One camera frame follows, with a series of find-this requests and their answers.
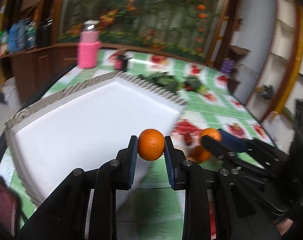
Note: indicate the purple spray cans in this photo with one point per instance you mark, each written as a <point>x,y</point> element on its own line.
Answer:
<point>227,66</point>

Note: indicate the pink knitted sleeve bottle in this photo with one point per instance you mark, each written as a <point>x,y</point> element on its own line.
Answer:
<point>88,45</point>

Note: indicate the blue thermos jug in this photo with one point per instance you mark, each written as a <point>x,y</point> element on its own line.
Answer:
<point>17,37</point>

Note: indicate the small dark jar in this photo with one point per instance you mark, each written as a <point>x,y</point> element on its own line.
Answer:
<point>122,60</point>

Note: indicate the green leafy vegetable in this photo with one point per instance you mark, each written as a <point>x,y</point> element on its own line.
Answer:
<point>164,80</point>
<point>193,84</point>

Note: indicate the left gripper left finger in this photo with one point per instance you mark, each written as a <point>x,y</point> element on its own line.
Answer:
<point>127,158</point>

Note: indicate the left green leafy vegetable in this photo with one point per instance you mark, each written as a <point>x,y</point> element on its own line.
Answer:
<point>164,80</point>

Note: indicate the right green leafy vegetable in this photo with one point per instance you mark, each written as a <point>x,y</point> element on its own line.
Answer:
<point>193,84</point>

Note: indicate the white striped cardboard tray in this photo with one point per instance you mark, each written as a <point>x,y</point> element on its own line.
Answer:
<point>84,126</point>

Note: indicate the green tablecloth with fruits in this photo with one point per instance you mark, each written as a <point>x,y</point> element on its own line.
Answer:
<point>153,210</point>

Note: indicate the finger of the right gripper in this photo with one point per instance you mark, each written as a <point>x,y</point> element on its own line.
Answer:
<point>233,143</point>
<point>215,147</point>

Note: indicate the person's right hand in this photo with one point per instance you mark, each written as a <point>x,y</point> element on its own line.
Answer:
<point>284,226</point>

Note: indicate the orange mandarin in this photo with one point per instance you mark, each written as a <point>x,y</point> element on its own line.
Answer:
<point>195,151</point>
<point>202,155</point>
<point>151,144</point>
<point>211,132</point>

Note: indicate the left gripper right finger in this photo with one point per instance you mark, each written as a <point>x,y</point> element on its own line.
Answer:
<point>174,160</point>

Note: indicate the wooden side cabinet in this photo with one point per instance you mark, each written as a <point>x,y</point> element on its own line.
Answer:
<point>34,68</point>

